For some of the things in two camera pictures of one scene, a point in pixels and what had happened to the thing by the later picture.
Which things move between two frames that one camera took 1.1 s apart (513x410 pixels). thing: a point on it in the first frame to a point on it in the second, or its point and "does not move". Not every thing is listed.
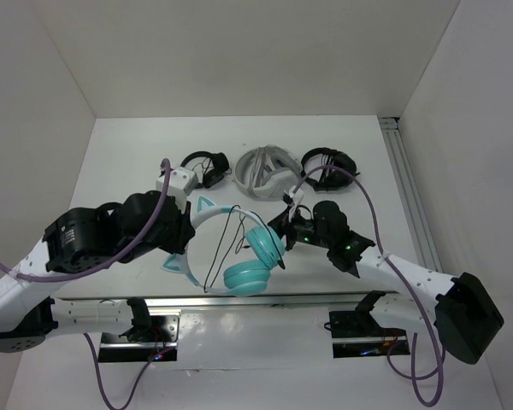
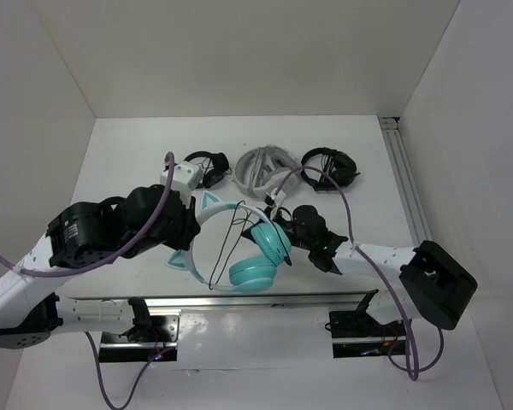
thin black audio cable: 233,212 to 223,243
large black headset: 331,178 does not move
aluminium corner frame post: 418,221 does not move
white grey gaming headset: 268,172 does not move
